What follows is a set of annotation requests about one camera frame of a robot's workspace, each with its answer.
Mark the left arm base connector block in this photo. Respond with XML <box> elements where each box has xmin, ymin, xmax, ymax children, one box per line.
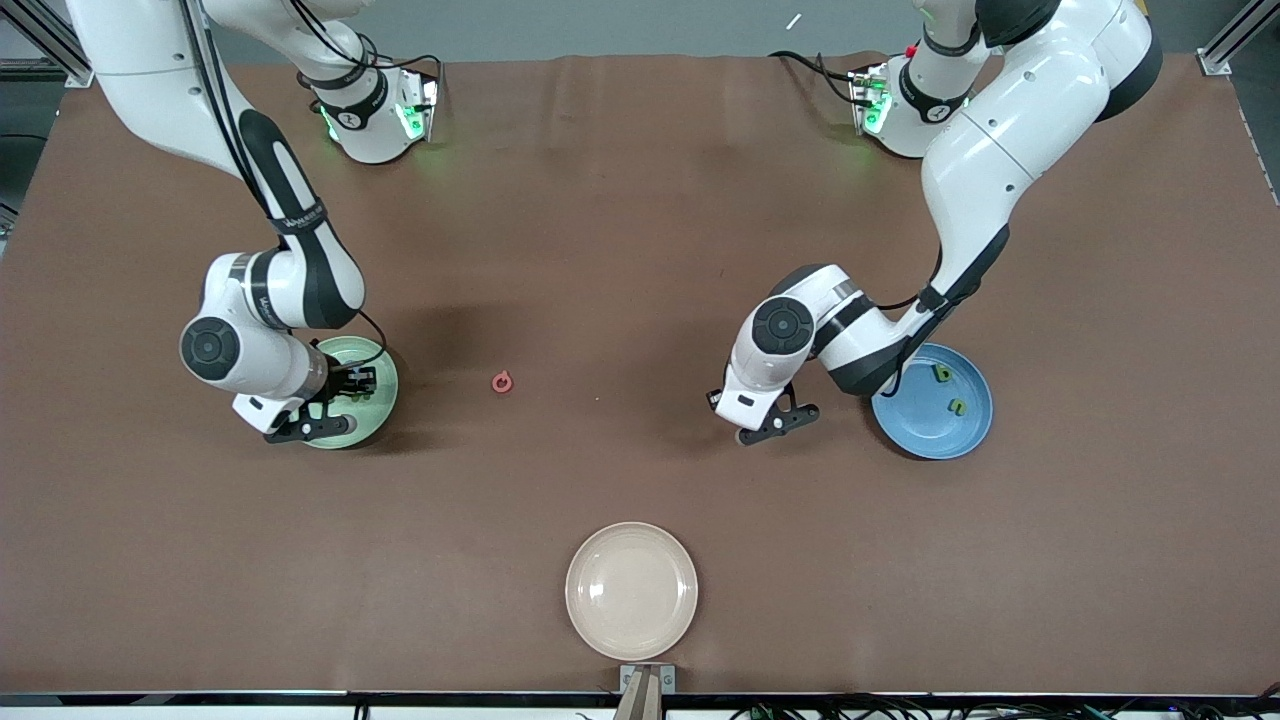
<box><xmin>847</xmin><ymin>60</ymin><xmax>894</xmax><ymax>138</ymax></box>

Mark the right arm base connector block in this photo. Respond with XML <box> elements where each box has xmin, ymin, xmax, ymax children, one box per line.
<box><xmin>393</xmin><ymin>66</ymin><xmax>442</xmax><ymax>144</ymax></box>

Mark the light green plate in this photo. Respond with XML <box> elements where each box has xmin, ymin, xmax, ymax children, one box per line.
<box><xmin>300</xmin><ymin>336</ymin><xmax>400</xmax><ymax>450</ymax></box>

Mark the brown table mat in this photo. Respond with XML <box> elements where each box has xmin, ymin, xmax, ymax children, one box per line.
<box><xmin>0</xmin><ymin>50</ymin><xmax>1280</xmax><ymax>696</ymax></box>

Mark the beige plate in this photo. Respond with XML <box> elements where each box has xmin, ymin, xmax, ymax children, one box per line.
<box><xmin>565</xmin><ymin>522</ymin><xmax>699</xmax><ymax>661</ymax></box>

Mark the blue plate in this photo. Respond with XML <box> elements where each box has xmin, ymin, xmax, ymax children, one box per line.
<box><xmin>872</xmin><ymin>343</ymin><xmax>995</xmax><ymax>461</ymax></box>

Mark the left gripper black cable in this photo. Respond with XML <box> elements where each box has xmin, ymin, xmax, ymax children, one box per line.
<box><xmin>868</xmin><ymin>250</ymin><xmax>951</xmax><ymax>401</ymax></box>

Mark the camera pole mounting bracket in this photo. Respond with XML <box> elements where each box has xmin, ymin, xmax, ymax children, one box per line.
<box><xmin>612</xmin><ymin>664</ymin><xmax>677</xmax><ymax>720</ymax></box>

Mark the right arm base black cable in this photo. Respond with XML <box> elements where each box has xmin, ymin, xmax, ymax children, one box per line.
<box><xmin>285</xmin><ymin>0</ymin><xmax>446</xmax><ymax>111</ymax></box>

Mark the arm base black cable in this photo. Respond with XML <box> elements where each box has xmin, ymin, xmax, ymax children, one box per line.
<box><xmin>285</xmin><ymin>0</ymin><xmax>446</xmax><ymax>111</ymax></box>
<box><xmin>768</xmin><ymin>50</ymin><xmax>871</xmax><ymax>106</ymax></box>

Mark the left arm base black cable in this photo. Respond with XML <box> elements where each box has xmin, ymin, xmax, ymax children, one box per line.
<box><xmin>768</xmin><ymin>50</ymin><xmax>871</xmax><ymax>106</ymax></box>

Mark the aluminium frame profile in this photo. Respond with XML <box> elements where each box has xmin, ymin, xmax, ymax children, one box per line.
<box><xmin>1195</xmin><ymin>0</ymin><xmax>1280</xmax><ymax>76</ymax></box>
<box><xmin>0</xmin><ymin>0</ymin><xmax>99</xmax><ymax>89</ymax></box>

